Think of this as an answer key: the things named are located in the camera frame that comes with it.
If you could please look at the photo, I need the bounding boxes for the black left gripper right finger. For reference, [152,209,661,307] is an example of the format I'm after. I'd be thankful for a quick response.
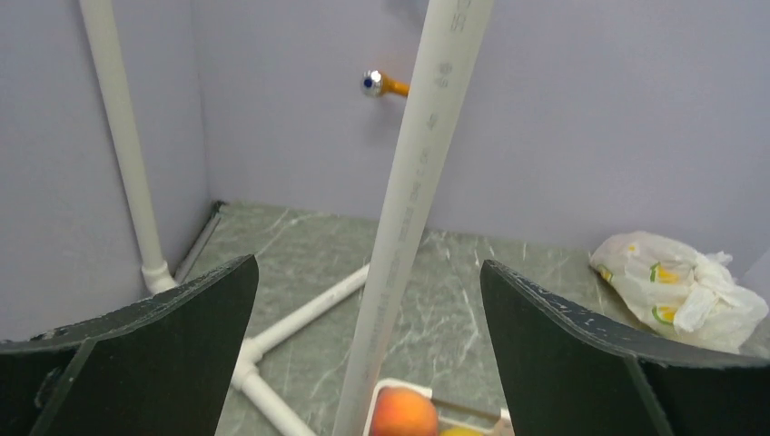
[479,261,769,435]

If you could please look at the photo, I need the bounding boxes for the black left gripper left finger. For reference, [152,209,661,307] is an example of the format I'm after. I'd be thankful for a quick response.
[1,255,259,435]

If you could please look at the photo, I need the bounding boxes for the white plastic bag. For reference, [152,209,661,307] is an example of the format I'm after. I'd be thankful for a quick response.
[589,231,769,353]

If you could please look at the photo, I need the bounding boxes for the yellow lemon fake fruit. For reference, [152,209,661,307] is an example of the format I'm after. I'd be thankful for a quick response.
[439,426,484,436]

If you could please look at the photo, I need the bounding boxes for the orange peach fake fruit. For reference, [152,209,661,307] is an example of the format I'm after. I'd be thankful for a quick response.
[370,387,439,436]

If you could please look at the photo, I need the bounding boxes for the orange silver valve knob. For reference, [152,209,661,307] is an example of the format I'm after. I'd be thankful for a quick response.
[360,70,410,98]

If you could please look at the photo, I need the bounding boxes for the white PVC pipe frame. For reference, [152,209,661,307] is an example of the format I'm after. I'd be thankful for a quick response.
[79,1,493,435]

